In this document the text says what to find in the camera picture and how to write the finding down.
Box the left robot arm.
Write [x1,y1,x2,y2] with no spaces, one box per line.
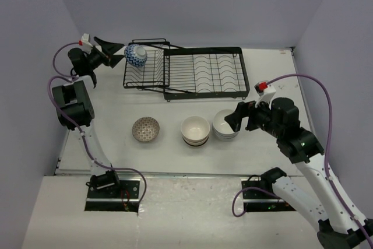
[48,34,125,198]

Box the blue zigzag patterned bowl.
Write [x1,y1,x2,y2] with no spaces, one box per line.
[124,44,147,68]

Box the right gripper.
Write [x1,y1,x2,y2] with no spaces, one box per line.
[224,96,283,138]

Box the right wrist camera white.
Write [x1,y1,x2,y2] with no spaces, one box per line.
[255,81,276,107]

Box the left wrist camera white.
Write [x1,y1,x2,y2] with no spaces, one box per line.
[79,33,94,53]

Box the black bowl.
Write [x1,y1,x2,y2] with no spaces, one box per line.
[186,143,206,148]

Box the brown floral patterned bowl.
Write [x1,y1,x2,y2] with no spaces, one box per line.
[131,117,160,142]

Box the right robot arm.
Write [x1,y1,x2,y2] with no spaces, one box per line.
[224,97,372,248]

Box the light blue bowl front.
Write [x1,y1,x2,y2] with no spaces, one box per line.
[216,136,235,142]

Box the beige bowl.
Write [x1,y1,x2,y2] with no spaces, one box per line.
[181,116,210,142]
[182,136,209,145]

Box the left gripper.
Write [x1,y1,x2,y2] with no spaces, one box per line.
[85,38,124,71]

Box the beige bowl front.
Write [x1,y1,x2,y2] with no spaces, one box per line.
[182,136,209,145]

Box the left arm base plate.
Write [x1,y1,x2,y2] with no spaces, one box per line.
[85,179,140,213]

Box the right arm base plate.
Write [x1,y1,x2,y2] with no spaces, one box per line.
[241,176,295,212]

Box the black wire dish rack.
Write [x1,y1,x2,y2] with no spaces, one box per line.
[123,38,250,101]

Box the light blue bowl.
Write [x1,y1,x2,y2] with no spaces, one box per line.
[216,136,235,142]
[213,129,238,139]
[213,109,237,135]

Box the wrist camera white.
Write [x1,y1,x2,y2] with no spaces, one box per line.
[79,33,94,53]
[255,81,276,107]

